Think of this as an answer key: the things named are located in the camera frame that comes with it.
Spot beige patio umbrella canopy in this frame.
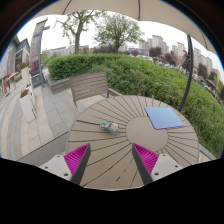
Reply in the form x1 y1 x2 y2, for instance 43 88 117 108
31 0 218 54

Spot distant high-rise buildings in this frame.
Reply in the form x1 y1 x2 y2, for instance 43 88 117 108
138 34 214 78

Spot blue rectangular mouse pad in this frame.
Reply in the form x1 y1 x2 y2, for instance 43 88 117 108
144 106 184 130

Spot green patterned computer mouse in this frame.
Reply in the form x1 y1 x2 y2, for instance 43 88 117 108
99 120 120 135

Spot bare-trunked leafy tree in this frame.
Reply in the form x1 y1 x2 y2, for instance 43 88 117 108
54 9 105 55

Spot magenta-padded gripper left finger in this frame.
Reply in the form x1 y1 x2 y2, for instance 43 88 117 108
39 143 92 186

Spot grey storefront building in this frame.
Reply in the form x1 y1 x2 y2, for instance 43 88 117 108
0 34 31 98

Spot round-crowned green tree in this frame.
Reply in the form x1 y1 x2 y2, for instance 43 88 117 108
94 13 145 53

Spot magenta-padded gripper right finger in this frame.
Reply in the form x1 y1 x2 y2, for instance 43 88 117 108
131 142 184 186

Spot tall grey sign pillar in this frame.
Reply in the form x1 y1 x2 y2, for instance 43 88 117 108
29 18 51 88

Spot brown slatted outdoor chair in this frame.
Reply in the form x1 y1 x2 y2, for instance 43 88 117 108
69 72 123 111

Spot white planter box with flowers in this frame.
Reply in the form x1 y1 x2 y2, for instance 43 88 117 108
18 88 37 123
19 61 35 90

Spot dark curved umbrella pole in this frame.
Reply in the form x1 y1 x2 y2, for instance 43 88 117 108
177 34 195 113

